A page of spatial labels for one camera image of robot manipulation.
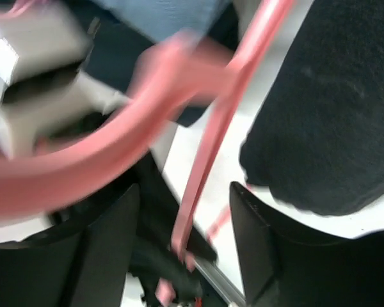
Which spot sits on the black trousers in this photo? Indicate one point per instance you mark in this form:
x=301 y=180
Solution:
x=318 y=140

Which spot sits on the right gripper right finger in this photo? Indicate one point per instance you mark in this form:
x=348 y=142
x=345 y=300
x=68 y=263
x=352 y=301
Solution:
x=285 y=263

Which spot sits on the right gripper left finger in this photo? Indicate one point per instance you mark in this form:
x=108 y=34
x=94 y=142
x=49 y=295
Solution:
x=81 y=262

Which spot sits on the light blue hanging trousers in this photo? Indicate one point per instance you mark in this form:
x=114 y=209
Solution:
x=159 y=19

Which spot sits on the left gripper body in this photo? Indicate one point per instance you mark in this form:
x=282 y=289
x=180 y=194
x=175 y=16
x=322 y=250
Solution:
x=151 y=257

